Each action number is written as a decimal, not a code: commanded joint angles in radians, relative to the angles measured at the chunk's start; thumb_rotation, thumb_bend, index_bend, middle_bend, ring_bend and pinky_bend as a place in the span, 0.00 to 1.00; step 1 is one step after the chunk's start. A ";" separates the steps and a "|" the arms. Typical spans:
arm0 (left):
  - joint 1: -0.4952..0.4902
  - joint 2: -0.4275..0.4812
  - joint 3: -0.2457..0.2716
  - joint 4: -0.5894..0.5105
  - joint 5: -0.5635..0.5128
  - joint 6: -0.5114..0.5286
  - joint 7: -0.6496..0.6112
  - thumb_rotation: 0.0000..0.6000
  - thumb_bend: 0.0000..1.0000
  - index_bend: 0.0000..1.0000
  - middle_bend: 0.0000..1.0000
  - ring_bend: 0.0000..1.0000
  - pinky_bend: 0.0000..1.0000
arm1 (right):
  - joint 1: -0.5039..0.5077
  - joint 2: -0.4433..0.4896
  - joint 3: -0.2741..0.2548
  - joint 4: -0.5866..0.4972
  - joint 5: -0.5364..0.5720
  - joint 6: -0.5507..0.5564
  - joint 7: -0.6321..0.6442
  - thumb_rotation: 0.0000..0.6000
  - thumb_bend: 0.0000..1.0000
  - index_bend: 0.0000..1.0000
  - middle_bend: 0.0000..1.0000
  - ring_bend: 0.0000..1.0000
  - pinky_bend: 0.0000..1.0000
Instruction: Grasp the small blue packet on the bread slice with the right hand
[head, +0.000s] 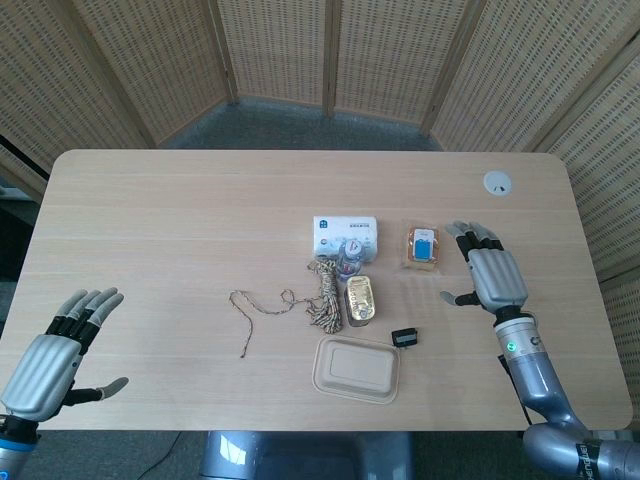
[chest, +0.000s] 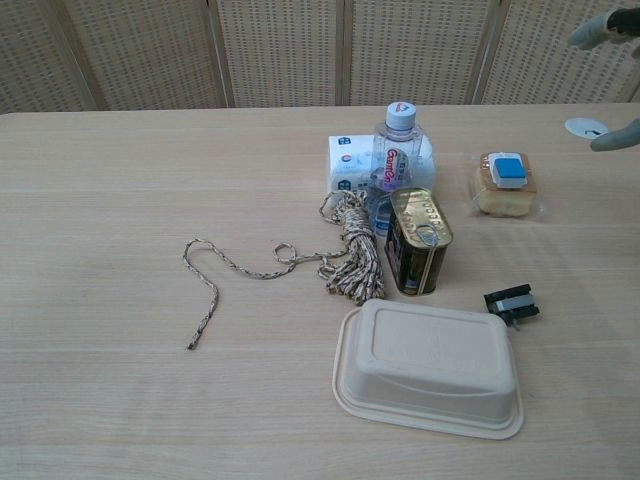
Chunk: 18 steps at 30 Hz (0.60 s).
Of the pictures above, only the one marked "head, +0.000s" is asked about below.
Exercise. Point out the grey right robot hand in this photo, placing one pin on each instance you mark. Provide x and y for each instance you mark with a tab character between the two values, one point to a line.
495	277

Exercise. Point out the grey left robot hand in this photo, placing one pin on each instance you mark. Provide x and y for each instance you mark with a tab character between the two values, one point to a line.
37	372

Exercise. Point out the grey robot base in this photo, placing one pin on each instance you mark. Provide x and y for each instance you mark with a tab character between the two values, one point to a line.
305	457

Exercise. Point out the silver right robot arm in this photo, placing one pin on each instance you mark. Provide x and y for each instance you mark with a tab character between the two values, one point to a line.
542	385

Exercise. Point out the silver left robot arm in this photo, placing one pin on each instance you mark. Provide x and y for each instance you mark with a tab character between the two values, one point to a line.
12	445

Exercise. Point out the orange snack packet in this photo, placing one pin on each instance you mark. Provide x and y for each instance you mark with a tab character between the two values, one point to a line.
435	250

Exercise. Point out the small black clip device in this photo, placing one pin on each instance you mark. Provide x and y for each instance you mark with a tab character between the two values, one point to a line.
404	338

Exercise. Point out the gold rectangular tin can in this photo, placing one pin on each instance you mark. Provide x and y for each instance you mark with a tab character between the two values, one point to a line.
361	300

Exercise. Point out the clear water bottle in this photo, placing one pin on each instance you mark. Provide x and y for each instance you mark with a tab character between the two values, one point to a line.
350	257

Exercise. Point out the woven bamboo screen panel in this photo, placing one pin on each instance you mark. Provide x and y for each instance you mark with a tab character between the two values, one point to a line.
395	55
55	75
605	165
280	50
625	350
520	70
165	55
15	167

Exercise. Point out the white tissue pack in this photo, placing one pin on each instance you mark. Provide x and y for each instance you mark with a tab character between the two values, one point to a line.
345	227

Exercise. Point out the beige pulp food container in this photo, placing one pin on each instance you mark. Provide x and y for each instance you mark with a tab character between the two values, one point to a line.
356	369

